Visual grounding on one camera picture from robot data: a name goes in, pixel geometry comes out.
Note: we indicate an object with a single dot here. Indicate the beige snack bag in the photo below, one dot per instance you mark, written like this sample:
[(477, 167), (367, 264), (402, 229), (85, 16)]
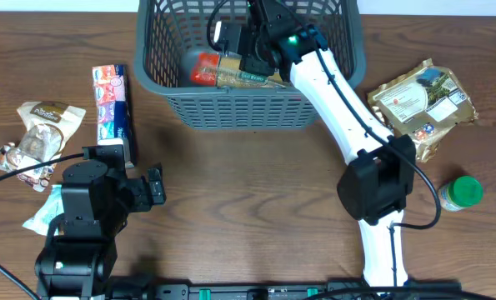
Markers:
[(49, 126)]

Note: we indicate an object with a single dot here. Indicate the orange spaghetti packet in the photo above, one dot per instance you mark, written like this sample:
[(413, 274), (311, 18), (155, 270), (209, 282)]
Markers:
[(216, 70)]

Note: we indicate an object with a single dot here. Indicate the green lid jar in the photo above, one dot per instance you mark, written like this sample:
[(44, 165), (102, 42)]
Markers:
[(463, 192)]

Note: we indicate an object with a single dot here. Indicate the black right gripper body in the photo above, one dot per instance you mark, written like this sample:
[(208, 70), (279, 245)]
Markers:
[(257, 65)]

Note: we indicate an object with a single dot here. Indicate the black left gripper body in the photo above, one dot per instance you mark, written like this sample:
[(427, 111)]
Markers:
[(142, 194)]

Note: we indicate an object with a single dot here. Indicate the gold foil food pouch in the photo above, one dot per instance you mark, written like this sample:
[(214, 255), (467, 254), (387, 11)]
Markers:
[(424, 104)]

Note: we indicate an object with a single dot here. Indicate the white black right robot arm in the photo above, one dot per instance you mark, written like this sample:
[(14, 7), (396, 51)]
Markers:
[(379, 166)]

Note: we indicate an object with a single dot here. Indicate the small teal white sachet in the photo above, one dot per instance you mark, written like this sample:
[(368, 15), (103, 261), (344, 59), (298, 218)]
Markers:
[(39, 222)]

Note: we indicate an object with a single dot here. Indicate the tissue pocket pack bundle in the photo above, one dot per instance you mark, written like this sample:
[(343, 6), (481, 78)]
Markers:
[(113, 117)]

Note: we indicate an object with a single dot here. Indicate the grey plastic basket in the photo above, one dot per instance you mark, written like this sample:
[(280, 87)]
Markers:
[(171, 33)]

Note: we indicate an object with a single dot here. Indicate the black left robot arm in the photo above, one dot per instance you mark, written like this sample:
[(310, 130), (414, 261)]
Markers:
[(79, 253)]

